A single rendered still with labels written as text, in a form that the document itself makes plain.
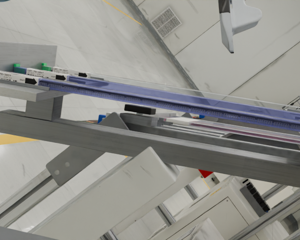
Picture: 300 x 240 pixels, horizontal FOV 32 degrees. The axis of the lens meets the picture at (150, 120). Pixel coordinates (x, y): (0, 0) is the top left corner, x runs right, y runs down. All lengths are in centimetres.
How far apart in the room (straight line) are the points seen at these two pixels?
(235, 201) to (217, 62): 753
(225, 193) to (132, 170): 172
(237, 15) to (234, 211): 174
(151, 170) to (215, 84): 912
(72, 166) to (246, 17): 42
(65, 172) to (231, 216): 155
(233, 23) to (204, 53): 914
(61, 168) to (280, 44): 896
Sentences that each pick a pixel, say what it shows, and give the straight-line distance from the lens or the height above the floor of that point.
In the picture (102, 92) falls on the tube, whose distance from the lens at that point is 62.
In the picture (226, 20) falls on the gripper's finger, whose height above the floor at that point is 100.
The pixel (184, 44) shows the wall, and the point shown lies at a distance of 997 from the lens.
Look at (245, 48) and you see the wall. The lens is 983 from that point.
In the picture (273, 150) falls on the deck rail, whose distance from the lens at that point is 94.
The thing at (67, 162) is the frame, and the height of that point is 63.
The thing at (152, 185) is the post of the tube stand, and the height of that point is 79.
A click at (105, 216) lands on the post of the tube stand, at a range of 75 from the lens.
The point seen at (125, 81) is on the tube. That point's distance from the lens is 84.
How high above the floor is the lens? 98
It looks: 11 degrees down
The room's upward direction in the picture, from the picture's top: 53 degrees clockwise
